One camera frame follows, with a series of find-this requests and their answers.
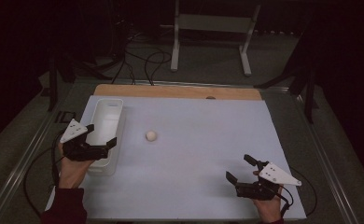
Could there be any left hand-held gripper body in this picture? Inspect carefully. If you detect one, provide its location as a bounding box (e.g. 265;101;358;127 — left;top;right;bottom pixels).
59;118;110;162

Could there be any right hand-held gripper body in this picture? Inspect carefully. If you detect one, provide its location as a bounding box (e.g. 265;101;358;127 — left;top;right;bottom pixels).
235;161;302;201

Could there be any white plastic bin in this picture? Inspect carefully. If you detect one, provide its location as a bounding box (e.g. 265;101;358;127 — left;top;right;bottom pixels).
86;98;127;176

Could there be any white ball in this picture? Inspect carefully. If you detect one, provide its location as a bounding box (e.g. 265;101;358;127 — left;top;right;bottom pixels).
145;130;158;143

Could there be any person's left hand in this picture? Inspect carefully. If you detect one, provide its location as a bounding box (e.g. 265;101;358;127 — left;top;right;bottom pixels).
58;143;94;189

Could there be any person's right hand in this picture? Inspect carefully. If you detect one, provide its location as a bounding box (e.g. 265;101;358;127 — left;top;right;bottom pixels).
252;185;285;224

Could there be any white table sheet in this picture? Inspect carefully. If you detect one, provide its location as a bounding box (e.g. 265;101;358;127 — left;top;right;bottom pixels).
44;94;308;222

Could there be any black tripod stand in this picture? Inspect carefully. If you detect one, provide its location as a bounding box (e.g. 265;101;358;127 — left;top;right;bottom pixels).
46;52;114;113

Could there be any black floor stand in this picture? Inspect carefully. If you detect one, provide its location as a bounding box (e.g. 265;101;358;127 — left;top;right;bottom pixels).
254;62;320;125

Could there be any white metal stand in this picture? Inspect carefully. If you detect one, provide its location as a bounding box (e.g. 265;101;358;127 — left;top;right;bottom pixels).
160;0;262;77

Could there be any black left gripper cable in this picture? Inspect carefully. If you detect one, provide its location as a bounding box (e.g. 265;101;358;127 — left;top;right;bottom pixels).
23;129;66;218

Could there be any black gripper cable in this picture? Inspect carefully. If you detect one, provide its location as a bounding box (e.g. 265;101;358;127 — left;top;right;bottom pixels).
23;129;66;218
276;166;318;218

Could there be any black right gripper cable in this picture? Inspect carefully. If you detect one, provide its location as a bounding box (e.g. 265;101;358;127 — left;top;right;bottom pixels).
276;166;318;218

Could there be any black floor cable bundle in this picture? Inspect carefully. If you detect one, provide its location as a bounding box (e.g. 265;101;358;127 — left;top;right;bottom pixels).
109;31;137;86

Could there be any black looped floor cable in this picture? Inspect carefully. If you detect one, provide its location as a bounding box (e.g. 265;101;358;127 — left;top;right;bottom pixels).
143;50;173;87

